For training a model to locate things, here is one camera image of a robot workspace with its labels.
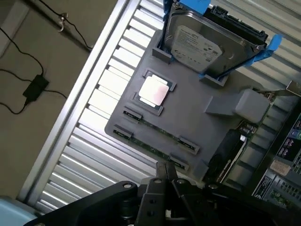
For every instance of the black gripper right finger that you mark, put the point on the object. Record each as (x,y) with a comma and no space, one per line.
(188,207)

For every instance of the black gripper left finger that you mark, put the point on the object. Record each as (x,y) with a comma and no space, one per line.
(143,207)

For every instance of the green RAM stick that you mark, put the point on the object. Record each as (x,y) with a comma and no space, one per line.
(162,131)

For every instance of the black graphics card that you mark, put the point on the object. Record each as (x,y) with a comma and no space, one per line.
(225,157)

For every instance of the grey plastic parts rack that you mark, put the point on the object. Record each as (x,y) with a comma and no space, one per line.
(188,106)

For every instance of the open PC case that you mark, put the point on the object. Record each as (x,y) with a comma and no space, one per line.
(282,164)

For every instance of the silver CPU chip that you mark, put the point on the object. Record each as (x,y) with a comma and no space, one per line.
(154,90)

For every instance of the light blue plastic object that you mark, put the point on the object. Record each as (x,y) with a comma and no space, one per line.
(14,212)

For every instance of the black power adapter brick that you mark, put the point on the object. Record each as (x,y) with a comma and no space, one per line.
(35,88)

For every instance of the silver hard disk drive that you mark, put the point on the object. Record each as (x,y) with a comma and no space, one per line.
(200,40)

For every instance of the blue plastic disk caddy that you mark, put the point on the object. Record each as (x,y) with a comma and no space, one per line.
(274,44)

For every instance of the small metal hook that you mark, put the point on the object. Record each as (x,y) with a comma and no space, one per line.
(62,20)

